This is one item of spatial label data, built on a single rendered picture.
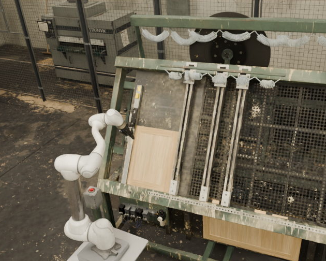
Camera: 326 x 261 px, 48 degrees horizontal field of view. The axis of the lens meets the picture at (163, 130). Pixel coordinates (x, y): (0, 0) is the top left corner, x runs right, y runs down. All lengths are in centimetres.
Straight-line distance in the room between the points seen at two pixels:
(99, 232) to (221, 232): 131
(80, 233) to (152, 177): 87
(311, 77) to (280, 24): 59
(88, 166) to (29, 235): 220
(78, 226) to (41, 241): 162
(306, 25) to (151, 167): 182
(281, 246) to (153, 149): 145
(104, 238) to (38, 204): 220
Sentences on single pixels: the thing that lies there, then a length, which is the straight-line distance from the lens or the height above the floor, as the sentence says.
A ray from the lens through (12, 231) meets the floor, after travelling 478.
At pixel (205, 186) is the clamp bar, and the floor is 101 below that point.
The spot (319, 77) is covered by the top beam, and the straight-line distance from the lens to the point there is 312.
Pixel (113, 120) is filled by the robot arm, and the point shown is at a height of 166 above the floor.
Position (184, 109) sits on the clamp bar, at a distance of 327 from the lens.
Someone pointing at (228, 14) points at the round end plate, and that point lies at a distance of 355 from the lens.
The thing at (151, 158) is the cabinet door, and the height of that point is 112.
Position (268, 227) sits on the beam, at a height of 84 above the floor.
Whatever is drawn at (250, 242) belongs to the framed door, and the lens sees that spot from 367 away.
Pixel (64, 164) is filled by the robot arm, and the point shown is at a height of 161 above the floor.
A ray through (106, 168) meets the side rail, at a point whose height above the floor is 99.
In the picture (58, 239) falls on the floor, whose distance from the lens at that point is 445.
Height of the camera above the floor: 307
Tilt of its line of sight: 31 degrees down
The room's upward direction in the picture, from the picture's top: 5 degrees counter-clockwise
